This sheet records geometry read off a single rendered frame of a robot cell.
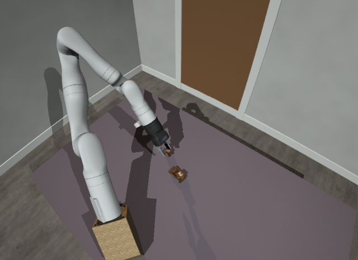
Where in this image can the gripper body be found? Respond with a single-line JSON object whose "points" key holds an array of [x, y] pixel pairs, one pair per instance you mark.
{"points": [[153, 127]]}

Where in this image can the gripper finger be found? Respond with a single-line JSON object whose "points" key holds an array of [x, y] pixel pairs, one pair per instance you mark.
{"points": [[167, 145], [160, 151]]}

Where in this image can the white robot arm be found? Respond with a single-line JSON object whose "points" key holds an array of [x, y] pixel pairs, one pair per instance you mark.
{"points": [[88, 146]]}

